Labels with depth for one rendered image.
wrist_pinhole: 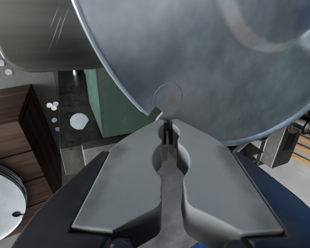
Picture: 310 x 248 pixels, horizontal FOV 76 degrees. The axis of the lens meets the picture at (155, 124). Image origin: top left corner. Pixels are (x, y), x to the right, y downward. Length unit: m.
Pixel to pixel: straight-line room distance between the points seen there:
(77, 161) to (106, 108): 0.11
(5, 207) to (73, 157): 0.41
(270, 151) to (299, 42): 0.17
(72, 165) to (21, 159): 0.33
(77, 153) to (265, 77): 0.27
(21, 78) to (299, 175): 1.78
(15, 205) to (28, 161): 0.13
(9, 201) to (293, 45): 0.69
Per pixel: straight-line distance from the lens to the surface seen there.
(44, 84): 0.93
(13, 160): 0.66
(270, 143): 0.33
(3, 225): 0.77
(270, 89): 0.20
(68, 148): 0.32
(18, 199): 0.70
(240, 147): 0.20
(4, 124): 0.61
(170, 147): 0.30
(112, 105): 0.27
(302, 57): 0.22
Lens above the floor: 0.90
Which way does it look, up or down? 54 degrees down
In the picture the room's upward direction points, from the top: 137 degrees clockwise
